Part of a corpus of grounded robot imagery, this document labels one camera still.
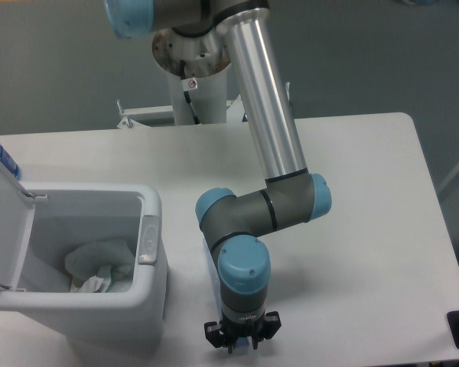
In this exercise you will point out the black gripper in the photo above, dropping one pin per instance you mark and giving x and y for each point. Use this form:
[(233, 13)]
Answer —
[(257, 325)]

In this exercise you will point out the crushed clear plastic bottle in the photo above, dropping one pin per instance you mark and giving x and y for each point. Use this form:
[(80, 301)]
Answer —
[(215, 283)]

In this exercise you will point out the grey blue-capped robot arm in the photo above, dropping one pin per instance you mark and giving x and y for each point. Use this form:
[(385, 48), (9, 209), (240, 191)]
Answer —
[(195, 40)]

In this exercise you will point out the crumpled white paper trash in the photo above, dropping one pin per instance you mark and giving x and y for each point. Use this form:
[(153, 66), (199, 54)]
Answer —
[(99, 283)]

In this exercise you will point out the white trash can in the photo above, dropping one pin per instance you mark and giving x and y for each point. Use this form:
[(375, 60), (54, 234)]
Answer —
[(42, 223)]

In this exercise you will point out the blue labelled bottle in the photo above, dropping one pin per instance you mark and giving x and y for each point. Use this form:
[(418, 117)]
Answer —
[(9, 163)]

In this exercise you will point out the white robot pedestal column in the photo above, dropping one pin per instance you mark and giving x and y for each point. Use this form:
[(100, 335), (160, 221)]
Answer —
[(203, 97)]

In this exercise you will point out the white pedestal base frame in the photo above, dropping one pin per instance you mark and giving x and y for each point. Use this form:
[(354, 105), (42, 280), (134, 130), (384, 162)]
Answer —
[(164, 115)]

